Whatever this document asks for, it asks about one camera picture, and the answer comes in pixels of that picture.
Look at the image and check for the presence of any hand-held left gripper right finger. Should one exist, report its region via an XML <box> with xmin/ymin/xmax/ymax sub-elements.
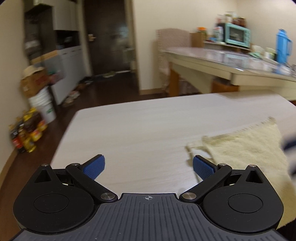
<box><xmin>179</xmin><ymin>155</ymin><xmax>267</xmax><ymax>204</ymax></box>

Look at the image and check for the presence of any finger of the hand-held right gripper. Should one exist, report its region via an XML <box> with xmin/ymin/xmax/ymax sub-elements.
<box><xmin>281</xmin><ymin>136</ymin><xmax>296</xmax><ymax>152</ymax></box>

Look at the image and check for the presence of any group of oil bottles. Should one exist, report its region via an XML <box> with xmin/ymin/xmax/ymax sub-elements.
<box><xmin>9</xmin><ymin>108</ymin><xmax>48</xmax><ymax>153</ymax></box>

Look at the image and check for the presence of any green tissue box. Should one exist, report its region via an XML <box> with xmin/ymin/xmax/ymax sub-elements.
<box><xmin>248</xmin><ymin>45</ymin><xmax>264</xmax><ymax>58</ymax></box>

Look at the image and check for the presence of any orange lid pickle jar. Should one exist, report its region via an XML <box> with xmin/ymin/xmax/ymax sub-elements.
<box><xmin>197</xmin><ymin>27</ymin><xmax>208</xmax><ymax>40</ymax></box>

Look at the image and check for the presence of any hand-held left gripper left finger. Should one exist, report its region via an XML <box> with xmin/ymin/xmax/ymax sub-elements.
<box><xmin>34</xmin><ymin>154</ymin><xmax>118</xmax><ymax>202</ymax></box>

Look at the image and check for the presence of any grey and brown cabinet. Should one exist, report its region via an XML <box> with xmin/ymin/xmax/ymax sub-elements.
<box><xmin>23</xmin><ymin>0</ymin><xmax>85</xmax><ymax>106</ymax></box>

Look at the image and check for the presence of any beige dining table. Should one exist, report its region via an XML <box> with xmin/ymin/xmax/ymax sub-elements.
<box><xmin>159</xmin><ymin>45</ymin><xmax>296</xmax><ymax>101</ymax></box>

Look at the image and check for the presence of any dark wooden door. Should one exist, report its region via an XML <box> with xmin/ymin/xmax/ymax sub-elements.
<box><xmin>83</xmin><ymin>0</ymin><xmax>136</xmax><ymax>76</ymax></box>

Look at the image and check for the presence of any teal toaster oven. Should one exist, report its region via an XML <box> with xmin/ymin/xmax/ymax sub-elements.
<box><xmin>225</xmin><ymin>23</ymin><xmax>251</xmax><ymax>46</ymax></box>

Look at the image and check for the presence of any brown cardboard box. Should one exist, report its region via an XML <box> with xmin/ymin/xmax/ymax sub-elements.
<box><xmin>20</xmin><ymin>70</ymin><xmax>50</xmax><ymax>98</ymax></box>

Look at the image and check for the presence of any blue thermos jug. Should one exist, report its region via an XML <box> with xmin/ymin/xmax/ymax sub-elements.
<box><xmin>276</xmin><ymin>29</ymin><xmax>292</xmax><ymax>65</ymax></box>

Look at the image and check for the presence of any quilted cover chair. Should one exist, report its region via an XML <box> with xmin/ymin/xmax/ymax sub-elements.
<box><xmin>155</xmin><ymin>28</ymin><xmax>192</xmax><ymax>93</ymax></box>

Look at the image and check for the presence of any cream terry towel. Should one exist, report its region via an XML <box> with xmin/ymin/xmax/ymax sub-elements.
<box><xmin>186</xmin><ymin>117</ymin><xmax>296</xmax><ymax>231</ymax></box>

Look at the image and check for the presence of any cluster of food jars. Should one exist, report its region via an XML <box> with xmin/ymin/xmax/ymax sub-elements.
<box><xmin>216</xmin><ymin>11</ymin><xmax>247</xmax><ymax>26</ymax></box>

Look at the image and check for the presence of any straw hat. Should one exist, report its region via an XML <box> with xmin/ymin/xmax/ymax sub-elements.
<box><xmin>22</xmin><ymin>65</ymin><xmax>45</xmax><ymax>78</ymax></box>

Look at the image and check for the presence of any pile of colourful cloths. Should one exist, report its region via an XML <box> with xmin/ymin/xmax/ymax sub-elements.
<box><xmin>47</xmin><ymin>70</ymin><xmax>64</xmax><ymax>84</ymax></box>

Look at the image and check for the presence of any tan box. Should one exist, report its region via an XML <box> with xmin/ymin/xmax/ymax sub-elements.
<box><xmin>190</xmin><ymin>32</ymin><xmax>204</xmax><ymax>48</ymax></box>

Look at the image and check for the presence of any stack of white buckets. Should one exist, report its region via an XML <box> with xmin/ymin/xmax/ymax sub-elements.
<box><xmin>28</xmin><ymin>87</ymin><xmax>56</xmax><ymax>124</ymax></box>

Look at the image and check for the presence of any row of shoes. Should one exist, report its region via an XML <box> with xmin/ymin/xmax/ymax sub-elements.
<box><xmin>62</xmin><ymin>71</ymin><xmax>115</xmax><ymax>107</ymax></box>

